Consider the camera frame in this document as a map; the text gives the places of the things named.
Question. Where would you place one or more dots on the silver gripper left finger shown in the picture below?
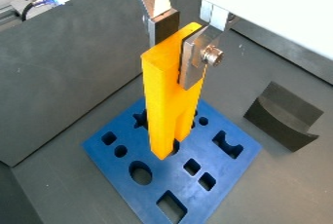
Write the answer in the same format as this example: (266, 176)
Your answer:
(160, 19)

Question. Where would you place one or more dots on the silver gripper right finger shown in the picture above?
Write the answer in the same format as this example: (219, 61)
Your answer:
(199, 51)

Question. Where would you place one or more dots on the yellow double-square peg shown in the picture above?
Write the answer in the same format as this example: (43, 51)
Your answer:
(170, 104)

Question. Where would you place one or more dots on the dark grey foam panel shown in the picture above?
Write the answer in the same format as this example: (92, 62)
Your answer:
(63, 61)

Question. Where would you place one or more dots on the blue shape-sorting board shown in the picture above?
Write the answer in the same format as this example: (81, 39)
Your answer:
(179, 189)

